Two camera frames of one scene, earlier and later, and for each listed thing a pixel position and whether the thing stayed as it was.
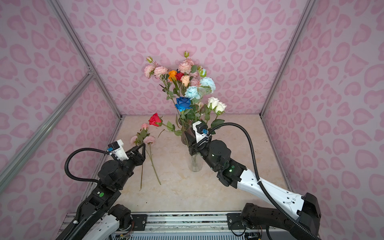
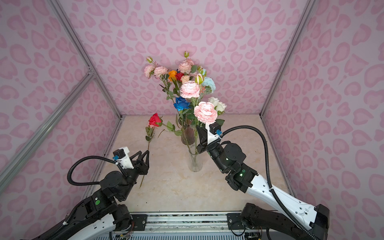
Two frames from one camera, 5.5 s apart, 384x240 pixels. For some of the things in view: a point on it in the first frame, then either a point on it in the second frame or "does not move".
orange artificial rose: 172,74 does not move
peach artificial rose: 185,79 does not move
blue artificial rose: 183,103 does not move
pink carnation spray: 143,137 → 204,112
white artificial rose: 219,107 does not move
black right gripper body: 203,150 → 214,149
